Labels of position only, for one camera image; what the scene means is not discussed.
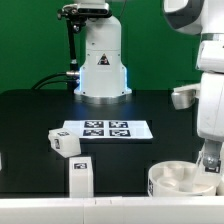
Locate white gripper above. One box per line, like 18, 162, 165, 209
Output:
197, 73, 224, 174

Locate white round stool seat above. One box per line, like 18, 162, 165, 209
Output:
148, 161, 216, 197

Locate white marker sheet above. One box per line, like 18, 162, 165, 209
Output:
63, 120, 153, 140

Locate white right wall rail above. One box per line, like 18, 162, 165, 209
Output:
216, 169, 224, 196

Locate white wall rail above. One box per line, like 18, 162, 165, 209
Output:
216, 169, 224, 196
0, 196, 224, 224

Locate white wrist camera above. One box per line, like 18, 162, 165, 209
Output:
171, 83, 200, 110

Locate white front wall rail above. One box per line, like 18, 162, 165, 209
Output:
0, 196, 224, 224

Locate black cables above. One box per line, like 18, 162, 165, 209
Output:
31, 71, 81, 90

